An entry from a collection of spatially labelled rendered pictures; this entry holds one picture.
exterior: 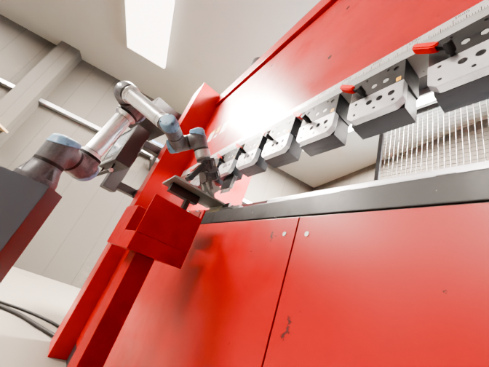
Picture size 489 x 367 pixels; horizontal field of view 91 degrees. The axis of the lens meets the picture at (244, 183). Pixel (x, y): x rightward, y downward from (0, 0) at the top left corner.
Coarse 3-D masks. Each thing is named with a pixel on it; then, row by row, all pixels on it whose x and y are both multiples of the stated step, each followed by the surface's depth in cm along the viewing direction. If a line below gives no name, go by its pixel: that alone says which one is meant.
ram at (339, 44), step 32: (352, 0) 112; (384, 0) 89; (416, 0) 74; (448, 0) 64; (480, 0) 56; (320, 32) 122; (352, 32) 96; (384, 32) 79; (416, 32) 67; (448, 32) 58; (288, 64) 135; (320, 64) 104; (352, 64) 84; (384, 64) 71; (416, 64) 65; (256, 96) 151; (288, 96) 113; (256, 128) 124; (192, 160) 198
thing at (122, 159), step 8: (136, 128) 198; (128, 136) 198; (136, 136) 198; (144, 136) 202; (128, 144) 193; (136, 144) 197; (120, 152) 188; (128, 152) 192; (136, 152) 197; (104, 160) 211; (112, 160) 190; (120, 160) 187; (128, 160) 192; (104, 168) 216; (120, 168) 201
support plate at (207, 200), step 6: (168, 180) 108; (174, 180) 105; (180, 180) 102; (168, 186) 116; (186, 186) 107; (192, 186) 105; (192, 192) 112; (198, 192) 109; (204, 192) 108; (204, 198) 113; (210, 198) 110; (216, 198) 111; (204, 204) 122; (210, 204) 118; (216, 204) 115; (222, 204) 112
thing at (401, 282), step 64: (192, 256) 79; (256, 256) 54; (320, 256) 41; (384, 256) 33; (448, 256) 27; (128, 320) 95; (192, 320) 61; (256, 320) 44; (320, 320) 35; (384, 320) 29; (448, 320) 25
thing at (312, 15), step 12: (324, 0) 137; (336, 0) 128; (312, 12) 142; (300, 24) 150; (288, 36) 156; (276, 48) 165; (264, 60) 174; (252, 72) 186; (240, 84) 201; (228, 96) 217
